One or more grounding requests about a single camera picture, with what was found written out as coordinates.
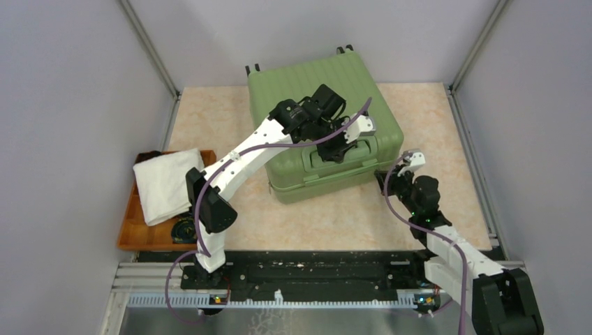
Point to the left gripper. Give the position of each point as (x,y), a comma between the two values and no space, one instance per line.
(336,152)

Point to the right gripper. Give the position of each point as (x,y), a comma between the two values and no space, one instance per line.
(393,179)

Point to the green suitcase blue lining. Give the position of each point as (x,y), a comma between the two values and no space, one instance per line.
(298,174)

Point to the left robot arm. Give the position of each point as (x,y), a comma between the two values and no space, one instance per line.
(290,124)

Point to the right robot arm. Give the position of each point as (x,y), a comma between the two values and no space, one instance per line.
(467,259)

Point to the patterned item in tray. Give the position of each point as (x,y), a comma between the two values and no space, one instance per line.
(183,231)

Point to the white fluffy towel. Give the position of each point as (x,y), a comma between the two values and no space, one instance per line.
(161,182)

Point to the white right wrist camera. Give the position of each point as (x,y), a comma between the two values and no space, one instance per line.
(412,161)

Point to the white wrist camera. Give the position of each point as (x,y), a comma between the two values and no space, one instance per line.
(362,126)
(412,161)

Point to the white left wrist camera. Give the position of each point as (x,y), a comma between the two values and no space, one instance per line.
(362,126)

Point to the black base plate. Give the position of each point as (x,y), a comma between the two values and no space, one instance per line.
(319,277)

